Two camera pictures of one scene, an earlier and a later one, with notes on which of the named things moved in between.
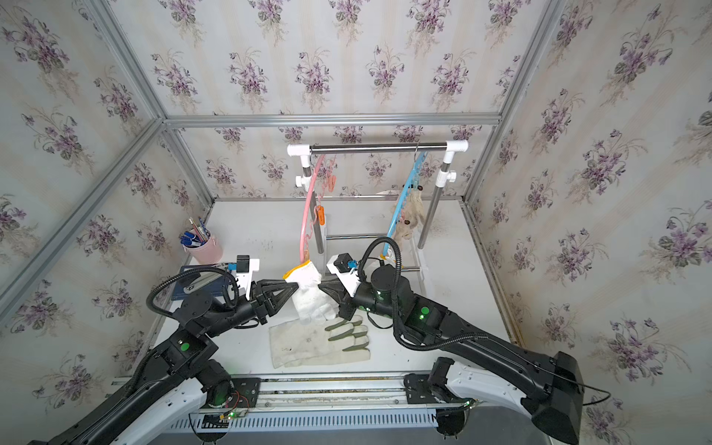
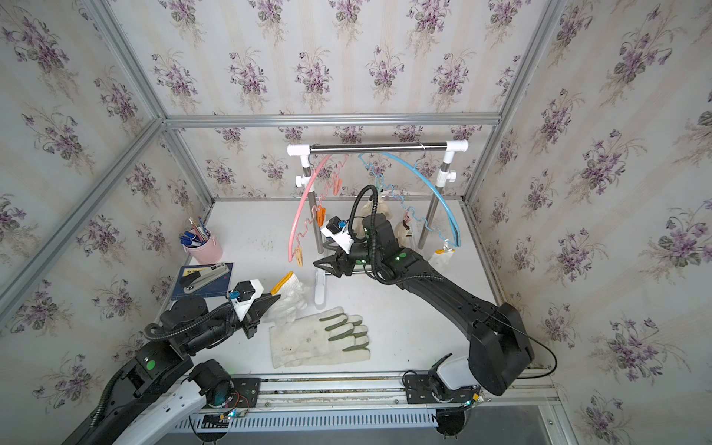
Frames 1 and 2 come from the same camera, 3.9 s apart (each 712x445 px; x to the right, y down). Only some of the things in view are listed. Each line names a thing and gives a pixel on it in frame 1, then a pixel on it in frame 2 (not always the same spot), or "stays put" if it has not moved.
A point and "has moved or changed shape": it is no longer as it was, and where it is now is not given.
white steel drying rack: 445,178 stays put
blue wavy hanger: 404,202 → 429,180
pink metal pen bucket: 209,252 stays put
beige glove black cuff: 413,207 → 366,210
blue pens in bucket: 197,235 stays put
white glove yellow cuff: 311,302 has moved or changed shape
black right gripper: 344,300 → 338,263
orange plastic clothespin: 321,212 stays put
